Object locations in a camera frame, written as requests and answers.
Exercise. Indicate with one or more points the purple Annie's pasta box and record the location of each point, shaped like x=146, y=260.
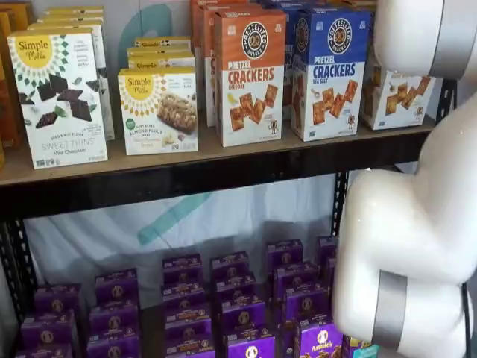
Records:
x=116, y=285
x=229, y=263
x=190, y=345
x=46, y=332
x=113, y=318
x=56, y=298
x=182, y=292
x=285, y=253
x=182, y=266
x=242, y=317
x=44, y=352
x=326, y=248
x=305, y=304
x=329, y=272
x=113, y=348
x=186, y=317
x=249, y=348
x=234, y=287
x=294, y=277

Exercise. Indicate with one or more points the black shelf beam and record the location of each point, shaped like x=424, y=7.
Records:
x=186, y=186

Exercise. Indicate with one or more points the purple Annie's box maroon band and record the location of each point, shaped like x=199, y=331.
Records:
x=316, y=347

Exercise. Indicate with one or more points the yellow white pretzel crackers box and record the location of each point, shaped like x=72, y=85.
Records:
x=402, y=100

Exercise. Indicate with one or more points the blue pretzel crackers box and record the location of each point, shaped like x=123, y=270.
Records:
x=275, y=3
x=335, y=74
x=288, y=74

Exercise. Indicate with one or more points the orange cheddar pretzel crackers box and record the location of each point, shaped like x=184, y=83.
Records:
x=196, y=22
x=249, y=112
x=208, y=37

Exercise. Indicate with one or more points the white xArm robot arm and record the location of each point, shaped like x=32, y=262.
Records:
x=391, y=231

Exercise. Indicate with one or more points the purple Annie's box teal band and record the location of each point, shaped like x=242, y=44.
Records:
x=359, y=350

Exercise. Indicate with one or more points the black perforated shelf post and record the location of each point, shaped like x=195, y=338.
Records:
x=22, y=253
x=447, y=97
x=341, y=201

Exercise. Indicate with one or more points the Simple Mills almond bars box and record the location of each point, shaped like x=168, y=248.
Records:
x=160, y=59
x=164, y=43
x=156, y=130

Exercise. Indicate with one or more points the brown orange snack box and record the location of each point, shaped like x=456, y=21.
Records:
x=7, y=93
x=22, y=15

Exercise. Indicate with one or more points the Simple Mills sweet thins box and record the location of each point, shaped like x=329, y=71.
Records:
x=56, y=123
x=71, y=19
x=106, y=93
x=74, y=10

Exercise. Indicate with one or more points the dark metal wooden shelf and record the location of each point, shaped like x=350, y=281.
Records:
x=112, y=238

